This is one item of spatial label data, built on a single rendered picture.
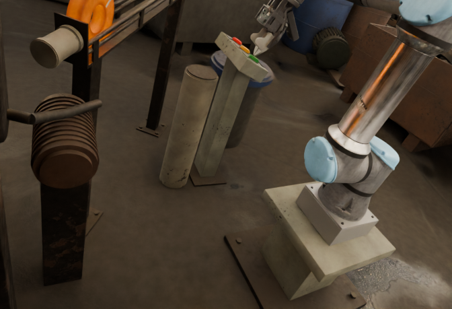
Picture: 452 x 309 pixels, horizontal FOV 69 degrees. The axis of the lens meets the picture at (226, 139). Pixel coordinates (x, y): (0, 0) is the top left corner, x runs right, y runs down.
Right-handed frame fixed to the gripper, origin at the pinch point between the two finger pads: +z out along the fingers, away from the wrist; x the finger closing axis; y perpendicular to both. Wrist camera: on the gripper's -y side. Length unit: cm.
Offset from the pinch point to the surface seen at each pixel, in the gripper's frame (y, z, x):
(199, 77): 14.8, 16.8, 0.8
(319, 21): -176, -37, -175
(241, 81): -3.7, 12.2, -2.6
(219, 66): -11.4, 18.3, -31.6
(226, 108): -5.2, 24.3, -2.6
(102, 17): 52, 11, 10
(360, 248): -28, 25, 60
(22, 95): 49, 85, -66
